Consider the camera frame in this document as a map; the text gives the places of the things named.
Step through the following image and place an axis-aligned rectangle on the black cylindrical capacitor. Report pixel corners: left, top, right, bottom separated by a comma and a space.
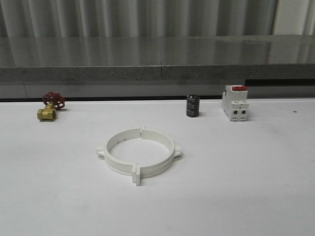
186, 94, 200, 118

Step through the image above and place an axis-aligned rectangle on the white half pipe clamp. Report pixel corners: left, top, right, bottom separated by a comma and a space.
132, 128, 182, 185
96, 128, 142, 185

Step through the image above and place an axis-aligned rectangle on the brass valve red handwheel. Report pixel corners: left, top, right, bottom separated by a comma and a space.
37, 91, 65, 120

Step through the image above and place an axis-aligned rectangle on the grey stone ledge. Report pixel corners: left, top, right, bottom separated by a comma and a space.
0, 34, 315, 99

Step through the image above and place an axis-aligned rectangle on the white circuit breaker red switch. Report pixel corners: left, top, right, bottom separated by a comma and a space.
222, 85, 249, 121

